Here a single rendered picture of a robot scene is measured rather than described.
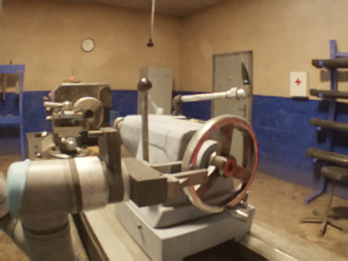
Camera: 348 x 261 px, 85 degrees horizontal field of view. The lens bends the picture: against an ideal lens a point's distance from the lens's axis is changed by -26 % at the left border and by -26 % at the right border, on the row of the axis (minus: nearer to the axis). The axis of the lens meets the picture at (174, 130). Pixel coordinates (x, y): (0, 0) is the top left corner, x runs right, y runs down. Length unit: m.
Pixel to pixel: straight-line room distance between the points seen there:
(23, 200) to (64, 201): 0.07
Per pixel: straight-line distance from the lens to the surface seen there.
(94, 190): 0.37
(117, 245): 0.67
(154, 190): 0.38
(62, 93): 2.01
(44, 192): 0.36
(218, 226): 0.63
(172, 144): 0.57
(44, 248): 0.41
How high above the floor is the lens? 1.24
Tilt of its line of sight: 8 degrees down
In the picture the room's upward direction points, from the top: 2 degrees clockwise
